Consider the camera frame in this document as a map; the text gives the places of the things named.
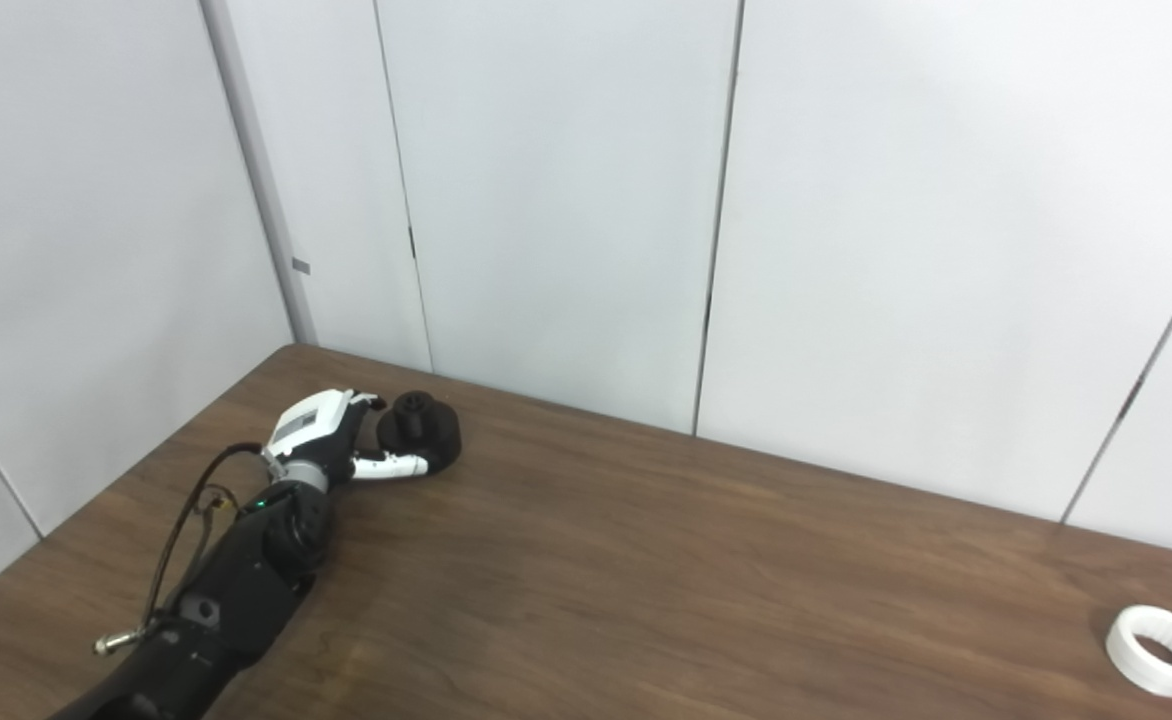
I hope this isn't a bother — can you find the left thin wire yellow plug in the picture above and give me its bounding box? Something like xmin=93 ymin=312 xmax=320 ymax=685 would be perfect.
xmin=186 ymin=484 xmax=239 ymax=561

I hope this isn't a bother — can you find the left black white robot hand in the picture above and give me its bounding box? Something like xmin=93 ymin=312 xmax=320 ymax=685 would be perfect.
xmin=262 ymin=388 xmax=437 ymax=493

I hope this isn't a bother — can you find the round black stepped part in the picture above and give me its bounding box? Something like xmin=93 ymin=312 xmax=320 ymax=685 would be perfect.
xmin=376 ymin=391 xmax=464 ymax=473

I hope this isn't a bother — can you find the white toothed ring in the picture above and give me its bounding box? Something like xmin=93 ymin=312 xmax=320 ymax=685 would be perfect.
xmin=1105 ymin=605 xmax=1172 ymax=699

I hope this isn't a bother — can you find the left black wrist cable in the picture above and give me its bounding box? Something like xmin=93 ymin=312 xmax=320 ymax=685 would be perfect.
xmin=94 ymin=443 xmax=267 ymax=657

